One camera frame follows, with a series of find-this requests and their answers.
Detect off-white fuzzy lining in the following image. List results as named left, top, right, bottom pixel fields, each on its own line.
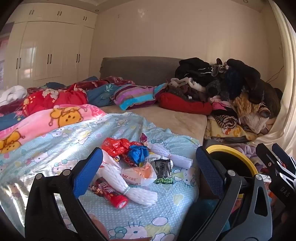
left=240, top=111, right=271, bottom=134

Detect striped purple pillow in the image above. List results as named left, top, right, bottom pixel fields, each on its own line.
left=110, top=83, right=168, bottom=110

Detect red floral quilt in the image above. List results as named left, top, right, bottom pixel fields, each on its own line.
left=23, top=83, right=89, bottom=115

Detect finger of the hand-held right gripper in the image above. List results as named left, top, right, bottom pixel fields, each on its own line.
left=256, top=143, right=281, bottom=179
left=272, top=143, right=296, bottom=169

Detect beige bed sheet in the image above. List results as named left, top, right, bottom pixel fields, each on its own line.
left=99, top=104, right=207, bottom=139

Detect dark red snack wrapper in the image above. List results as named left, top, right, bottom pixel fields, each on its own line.
left=120, top=153, right=139, bottom=167

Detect pink bear-print blanket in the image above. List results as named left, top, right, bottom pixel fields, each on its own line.
left=0, top=104, right=108, bottom=154

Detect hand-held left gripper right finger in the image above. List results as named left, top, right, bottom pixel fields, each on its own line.
left=185, top=146, right=273, bottom=241

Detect tiger-striped cloth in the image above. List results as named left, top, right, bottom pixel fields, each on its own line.
left=214, top=113, right=241, bottom=129

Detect grey patterned scarf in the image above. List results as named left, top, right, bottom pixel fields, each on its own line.
left=210, top=58, right=229, bottom=77

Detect thin wall cable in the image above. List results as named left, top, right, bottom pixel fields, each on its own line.
left=265, top=66, right=285, bottom=81

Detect white foam fruit net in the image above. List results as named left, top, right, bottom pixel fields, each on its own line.
left=148, top=141, right=193, bottom=168
left=96, top=162, right=159, bottom=207

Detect brown plush coat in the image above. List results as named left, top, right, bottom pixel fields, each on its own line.
left=259, top=79, right=284, bottom=118

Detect cream fleece garment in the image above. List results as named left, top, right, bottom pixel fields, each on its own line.
left=168, top=77, right=206, bottom=93

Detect blue plastic wrapper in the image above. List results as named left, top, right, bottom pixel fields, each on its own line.
left=128, top=145, right=149, bottom=165

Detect grey speckled garment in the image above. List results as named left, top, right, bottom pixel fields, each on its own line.
left=205, top=80, right=229, bottom=98

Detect black green-pea snack packet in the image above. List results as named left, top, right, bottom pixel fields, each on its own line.
left=150, top=159, right=174, bottom=184

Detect red cushion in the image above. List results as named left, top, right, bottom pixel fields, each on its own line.
left=157, top=92, right=213, bottom=115

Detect light blue cat-print blanket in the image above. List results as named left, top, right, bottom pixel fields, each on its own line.
left=0, top=112, right=201, bottom=241

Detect dark brown garment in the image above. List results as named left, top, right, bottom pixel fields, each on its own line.
left=168, top=85, right=208, bottom=102

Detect navy fuzzy garment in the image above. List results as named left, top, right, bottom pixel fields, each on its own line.
left=223, top=67, right=241, bottom=93

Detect cream wardrobe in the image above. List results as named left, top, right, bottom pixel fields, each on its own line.
left=5, top=2, right=99, bottom=88

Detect red plastic bag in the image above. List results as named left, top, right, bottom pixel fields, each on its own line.
left=101, top=137, right=139, bottom=158

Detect grey bed headboard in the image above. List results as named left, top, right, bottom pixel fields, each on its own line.
left=99, top=57, right=185, bottom=86

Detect black plush garment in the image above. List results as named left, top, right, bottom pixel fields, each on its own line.
left=225, top=59, right=265, bottom=105

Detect dark red floral blanket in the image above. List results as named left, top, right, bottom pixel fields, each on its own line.
left=69, top=76, right=136, bottom=91

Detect black jacket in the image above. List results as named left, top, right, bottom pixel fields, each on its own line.
left=174, top=57, right=213, bottom=80

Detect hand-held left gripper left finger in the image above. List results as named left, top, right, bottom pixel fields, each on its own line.
left=25, top=147, right=109, bottom=241

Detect yellow cartoon blanket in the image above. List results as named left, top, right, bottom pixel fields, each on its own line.
left=205, top=115, right=269, bottom=143

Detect white cloth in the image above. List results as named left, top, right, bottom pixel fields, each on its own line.
left=0, top=85, right=28, bottom=107

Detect red candy tube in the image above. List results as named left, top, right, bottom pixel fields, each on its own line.
left=94, top=177, right=129, bottom=209

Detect pink garment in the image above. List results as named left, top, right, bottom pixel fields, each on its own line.
left=211, top=97, right=234, bottom=112

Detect white bag with orange print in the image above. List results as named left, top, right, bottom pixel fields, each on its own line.
left=120, top=162, right=158, bottom=187

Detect tan fuzzy garment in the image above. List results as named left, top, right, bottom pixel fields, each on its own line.
left=232, top=91, right=270, bottom=121

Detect yellow-rimmed trash bin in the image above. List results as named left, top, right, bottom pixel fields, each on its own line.
left=199, top=144, right=259, bottom=209

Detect lilac fleece cloth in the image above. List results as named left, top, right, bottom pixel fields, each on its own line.
left=231, top=142, right=264, bottom=172

